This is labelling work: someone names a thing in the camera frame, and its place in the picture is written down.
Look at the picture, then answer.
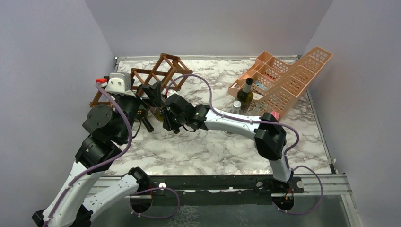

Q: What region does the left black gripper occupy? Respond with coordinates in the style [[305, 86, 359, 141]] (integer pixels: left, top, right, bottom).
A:
[[117, 78, 163, 142]]

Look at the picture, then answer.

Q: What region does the green wine bottle cream label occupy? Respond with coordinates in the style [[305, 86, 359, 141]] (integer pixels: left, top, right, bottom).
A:
[[137, 109, 154, 133]]

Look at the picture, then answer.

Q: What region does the olive wine bottle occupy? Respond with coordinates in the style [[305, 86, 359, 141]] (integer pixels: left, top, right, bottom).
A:
[[236, 77, 253, 113]]

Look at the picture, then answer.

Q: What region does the dark green wine bottle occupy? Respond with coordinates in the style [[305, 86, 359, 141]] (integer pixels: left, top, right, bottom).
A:
[[150, 107, 164, 122]]

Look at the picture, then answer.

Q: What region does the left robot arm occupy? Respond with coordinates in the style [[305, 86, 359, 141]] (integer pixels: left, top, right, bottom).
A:
[[32, 79, 161, 227]]

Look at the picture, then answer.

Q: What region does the brown wooden wine rack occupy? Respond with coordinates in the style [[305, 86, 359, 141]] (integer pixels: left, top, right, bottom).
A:
[[89, 53, 193, 109]]

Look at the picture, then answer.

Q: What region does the clear bottle silver cap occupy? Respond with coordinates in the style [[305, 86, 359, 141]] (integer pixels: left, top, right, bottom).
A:
[[230, 100, 243, 114]]

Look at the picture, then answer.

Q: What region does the clear bottle pink cap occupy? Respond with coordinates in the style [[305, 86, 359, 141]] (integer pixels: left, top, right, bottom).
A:
[[271, 111, 280, 120]]

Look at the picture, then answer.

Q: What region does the peach plastic tiered basket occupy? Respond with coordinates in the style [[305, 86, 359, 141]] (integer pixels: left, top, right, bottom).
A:
[[228, 47, 332, 120]]

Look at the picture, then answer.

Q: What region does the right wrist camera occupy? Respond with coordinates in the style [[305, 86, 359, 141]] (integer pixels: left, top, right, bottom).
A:
[[166, 89, 178, 98]]

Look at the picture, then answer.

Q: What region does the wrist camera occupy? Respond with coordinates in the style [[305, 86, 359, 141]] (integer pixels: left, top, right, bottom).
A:
[[166, 89, 178, 98], [105, 72, 132, 95]]

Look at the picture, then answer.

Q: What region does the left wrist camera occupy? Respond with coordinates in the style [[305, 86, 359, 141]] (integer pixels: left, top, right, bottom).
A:
[[105, 72, 132, 95]]

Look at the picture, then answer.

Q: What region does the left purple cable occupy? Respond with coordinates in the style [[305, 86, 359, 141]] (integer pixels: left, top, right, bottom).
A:
[[41, 78, 181, 227]]

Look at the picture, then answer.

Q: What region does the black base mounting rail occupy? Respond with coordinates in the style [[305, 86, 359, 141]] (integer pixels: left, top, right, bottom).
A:
[[129, 174, 305, 208]]

